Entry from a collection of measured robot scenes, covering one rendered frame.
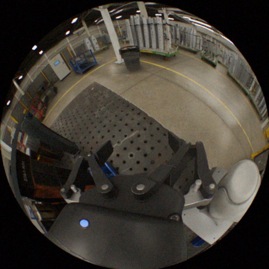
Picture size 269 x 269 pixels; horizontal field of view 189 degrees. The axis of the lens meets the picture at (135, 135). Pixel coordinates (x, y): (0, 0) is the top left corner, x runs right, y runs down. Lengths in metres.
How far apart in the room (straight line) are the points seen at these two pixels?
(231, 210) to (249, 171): 0.09
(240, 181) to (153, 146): 0.43
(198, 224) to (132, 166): 0.45
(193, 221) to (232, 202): 0.28
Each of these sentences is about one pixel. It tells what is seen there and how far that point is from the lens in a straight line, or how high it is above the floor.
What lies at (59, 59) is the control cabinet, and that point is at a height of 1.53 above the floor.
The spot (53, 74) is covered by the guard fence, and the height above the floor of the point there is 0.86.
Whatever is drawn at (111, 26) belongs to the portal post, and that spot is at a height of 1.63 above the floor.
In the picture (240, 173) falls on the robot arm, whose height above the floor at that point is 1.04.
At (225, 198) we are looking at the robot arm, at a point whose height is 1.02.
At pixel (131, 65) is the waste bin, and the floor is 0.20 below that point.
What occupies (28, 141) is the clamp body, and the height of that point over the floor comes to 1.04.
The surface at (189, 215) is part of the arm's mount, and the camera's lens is 0.47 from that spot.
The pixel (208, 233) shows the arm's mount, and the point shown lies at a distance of 0.49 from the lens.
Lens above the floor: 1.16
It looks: 66 degrees down
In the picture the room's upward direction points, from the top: 22 degrees counter-clockwise
